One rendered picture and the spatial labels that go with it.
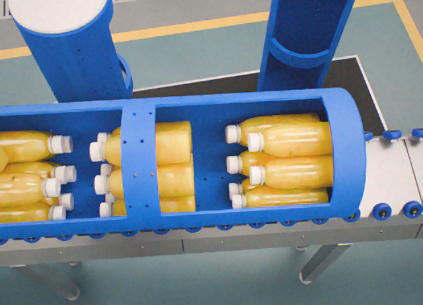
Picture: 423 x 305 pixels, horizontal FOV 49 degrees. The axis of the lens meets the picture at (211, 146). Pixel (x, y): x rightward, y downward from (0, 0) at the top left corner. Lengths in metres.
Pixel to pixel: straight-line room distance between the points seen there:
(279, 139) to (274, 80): 1.34
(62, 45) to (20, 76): 1.28
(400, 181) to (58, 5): 1.03
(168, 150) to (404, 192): 0.63
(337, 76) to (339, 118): 1.43
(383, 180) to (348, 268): 0.94
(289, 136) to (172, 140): 0.23
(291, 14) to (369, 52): 0.80
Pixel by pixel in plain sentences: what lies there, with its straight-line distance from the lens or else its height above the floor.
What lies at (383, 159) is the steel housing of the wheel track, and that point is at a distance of 1.29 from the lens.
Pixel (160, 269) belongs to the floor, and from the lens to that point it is 2.07.
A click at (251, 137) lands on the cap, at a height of 1.17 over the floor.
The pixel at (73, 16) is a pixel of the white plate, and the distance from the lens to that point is 1.38.
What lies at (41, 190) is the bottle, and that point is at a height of 1.12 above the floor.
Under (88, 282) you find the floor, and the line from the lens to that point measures 2.12.
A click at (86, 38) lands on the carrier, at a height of 0.98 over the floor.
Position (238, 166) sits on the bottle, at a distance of 1.04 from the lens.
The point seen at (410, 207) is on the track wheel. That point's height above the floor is 0.98.
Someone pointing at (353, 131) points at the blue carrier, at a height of 1.23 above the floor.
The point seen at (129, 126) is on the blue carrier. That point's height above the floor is 1.23.
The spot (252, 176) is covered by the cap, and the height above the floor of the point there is 1.13.
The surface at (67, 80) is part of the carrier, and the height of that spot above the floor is 0.81.
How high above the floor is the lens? 2.02
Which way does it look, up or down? 63 degrees down
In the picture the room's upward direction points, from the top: 1 degrees clockwise
